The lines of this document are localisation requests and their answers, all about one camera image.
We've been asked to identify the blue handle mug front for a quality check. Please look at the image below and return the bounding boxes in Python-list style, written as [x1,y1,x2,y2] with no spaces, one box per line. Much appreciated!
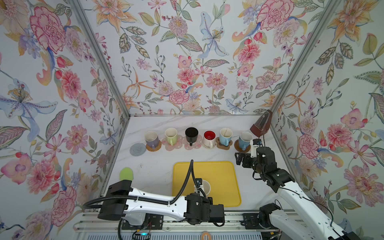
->
[219,128,233,147]

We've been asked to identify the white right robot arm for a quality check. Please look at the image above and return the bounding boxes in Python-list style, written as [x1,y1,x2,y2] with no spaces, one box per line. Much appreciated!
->
[235,147,359,240]

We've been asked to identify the pink handle mug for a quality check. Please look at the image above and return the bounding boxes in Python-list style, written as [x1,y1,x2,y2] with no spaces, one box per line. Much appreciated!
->
[194,179,211,197]

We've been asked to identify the pink flower coaster front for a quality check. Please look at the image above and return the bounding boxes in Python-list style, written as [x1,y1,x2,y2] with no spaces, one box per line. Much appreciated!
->
[162,135,183,151]

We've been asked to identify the yellow tray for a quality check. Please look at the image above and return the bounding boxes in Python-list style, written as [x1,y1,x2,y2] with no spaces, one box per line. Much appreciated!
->
[172,161,242,208]

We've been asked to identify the pink flower coaster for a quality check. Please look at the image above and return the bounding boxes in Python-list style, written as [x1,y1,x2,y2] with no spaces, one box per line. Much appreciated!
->
[162,135,183,151]
[182,135,203,151]

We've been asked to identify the brown wooden metronome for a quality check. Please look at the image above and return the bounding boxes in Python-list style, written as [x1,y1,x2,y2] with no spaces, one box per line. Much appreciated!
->
[250,110,273,138]

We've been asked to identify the round brown wooden coaster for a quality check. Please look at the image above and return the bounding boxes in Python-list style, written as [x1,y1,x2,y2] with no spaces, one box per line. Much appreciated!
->
[235,140,251,153]

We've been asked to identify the blue mug row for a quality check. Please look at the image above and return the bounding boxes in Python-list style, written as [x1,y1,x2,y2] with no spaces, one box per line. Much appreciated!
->
[238,132,253,151]

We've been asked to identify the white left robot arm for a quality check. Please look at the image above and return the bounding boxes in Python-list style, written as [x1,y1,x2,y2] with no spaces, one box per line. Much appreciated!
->
[98,180,225,226]

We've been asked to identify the black corrugated cable hose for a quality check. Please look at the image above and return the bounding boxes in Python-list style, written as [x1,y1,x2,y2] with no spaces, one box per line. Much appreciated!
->
[82,159,208,209]

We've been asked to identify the round rattan woven coaster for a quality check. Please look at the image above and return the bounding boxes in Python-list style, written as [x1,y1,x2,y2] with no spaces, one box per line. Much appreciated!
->
[146,139,162,152]

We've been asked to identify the red inside white mug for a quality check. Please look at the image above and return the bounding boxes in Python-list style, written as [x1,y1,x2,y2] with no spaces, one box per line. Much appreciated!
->
[203,131,216,142]

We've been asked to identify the aluminium corner post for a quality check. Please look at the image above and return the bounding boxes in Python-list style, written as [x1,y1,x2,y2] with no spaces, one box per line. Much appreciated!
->
[69,0,130,120]
[270,1,339,114]

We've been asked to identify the green silicone spatula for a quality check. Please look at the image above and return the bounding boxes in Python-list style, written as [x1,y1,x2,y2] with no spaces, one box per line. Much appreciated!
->
[119,168,134,181]

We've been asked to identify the orange ring tape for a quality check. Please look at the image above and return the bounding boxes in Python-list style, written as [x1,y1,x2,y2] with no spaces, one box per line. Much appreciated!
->
[201,231,212,240]

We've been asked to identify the multicolour woven round coaster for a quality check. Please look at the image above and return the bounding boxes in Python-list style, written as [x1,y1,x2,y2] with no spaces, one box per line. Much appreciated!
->
[202,141,217,150]

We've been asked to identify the aluminium rail base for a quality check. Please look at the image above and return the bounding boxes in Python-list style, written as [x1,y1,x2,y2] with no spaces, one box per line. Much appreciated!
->
[73,209,334,240]

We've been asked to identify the aluminium corner post left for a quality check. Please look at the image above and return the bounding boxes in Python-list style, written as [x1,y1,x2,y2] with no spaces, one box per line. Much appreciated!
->
[69,0,130,120]

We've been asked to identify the green mug white inside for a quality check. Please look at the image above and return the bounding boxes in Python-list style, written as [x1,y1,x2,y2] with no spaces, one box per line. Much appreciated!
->
[165,128,178,146]

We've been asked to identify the aluminium corner post right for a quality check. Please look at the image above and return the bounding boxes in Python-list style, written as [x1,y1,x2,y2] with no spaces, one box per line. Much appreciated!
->
[270,1,339,114]

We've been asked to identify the grey blue woven coaster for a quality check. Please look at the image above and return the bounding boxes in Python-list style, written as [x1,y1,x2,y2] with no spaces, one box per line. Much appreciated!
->
[130,143,147,157]

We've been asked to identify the purple handle mug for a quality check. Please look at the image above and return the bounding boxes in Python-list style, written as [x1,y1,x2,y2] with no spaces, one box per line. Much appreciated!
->
[145,131,159,141]

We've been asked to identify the brown paw print coaster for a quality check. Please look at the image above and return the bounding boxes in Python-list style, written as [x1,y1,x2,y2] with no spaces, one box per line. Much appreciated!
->
[216,138,233,150]

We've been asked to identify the black mug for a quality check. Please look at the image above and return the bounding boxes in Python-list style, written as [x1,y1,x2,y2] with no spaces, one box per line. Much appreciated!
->
[185,127,199,146]

